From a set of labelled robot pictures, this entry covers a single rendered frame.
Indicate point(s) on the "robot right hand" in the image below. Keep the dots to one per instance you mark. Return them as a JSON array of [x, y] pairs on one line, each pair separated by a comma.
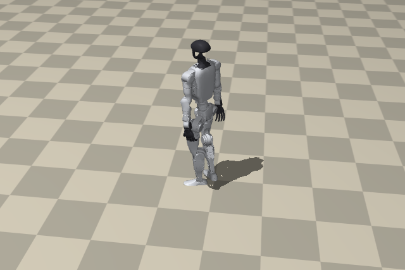
[[220, 110]]

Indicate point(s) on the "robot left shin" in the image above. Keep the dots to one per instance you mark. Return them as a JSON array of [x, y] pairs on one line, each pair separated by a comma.
[[198, 162]]

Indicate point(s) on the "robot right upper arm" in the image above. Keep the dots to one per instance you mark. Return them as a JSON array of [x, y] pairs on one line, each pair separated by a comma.
[[217, 76]]

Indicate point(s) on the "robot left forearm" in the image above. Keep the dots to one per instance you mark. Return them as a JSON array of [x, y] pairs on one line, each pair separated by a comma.
[[186, 112]]

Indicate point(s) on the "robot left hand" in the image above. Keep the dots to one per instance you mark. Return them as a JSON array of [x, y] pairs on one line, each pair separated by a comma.
[[189, 134]]

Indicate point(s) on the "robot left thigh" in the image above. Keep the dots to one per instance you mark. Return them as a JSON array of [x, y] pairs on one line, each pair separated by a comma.
[[197, 126]]

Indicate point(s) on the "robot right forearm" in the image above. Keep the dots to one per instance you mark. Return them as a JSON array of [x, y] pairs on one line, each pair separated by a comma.
[[217, 95]]

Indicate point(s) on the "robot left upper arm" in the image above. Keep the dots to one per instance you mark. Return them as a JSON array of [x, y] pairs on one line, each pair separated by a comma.
[[187, 80]]

